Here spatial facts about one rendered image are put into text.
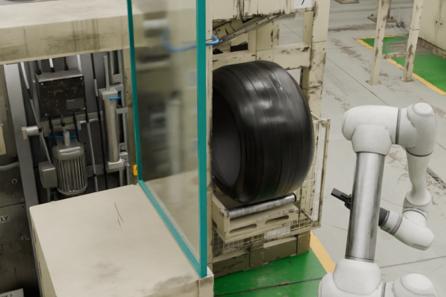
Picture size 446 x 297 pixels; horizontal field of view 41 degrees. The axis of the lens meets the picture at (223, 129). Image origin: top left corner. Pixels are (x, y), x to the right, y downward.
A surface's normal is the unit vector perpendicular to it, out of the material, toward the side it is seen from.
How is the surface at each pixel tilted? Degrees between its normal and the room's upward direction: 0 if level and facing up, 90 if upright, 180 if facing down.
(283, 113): 52
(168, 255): 0
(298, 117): 57
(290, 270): 0
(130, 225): 0
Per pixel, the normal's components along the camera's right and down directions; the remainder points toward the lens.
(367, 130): -0.40, -0.11
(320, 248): 0.00, -0.90
